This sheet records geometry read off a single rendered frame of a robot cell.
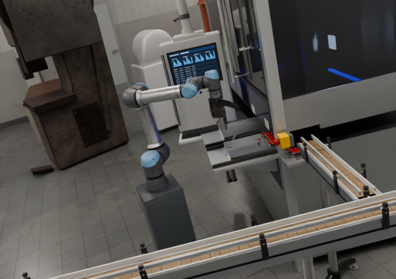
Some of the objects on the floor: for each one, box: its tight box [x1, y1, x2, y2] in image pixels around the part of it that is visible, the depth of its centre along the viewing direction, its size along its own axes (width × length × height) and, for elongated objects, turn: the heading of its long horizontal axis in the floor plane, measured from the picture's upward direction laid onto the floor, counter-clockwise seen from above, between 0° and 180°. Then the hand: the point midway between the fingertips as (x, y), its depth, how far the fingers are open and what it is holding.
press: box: [0, 0, 129, 175], centre depth 509 cm, size 151×135×300 cm
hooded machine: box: [131, 29, 179, 134], centre depth 584 cm, size 77×69×152 cm
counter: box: [22, 78, 61, 144], centre depth 757 cm, size 72×224×76 cm, turn 51°
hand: (226, 127), depth 224 cm, fingers closed
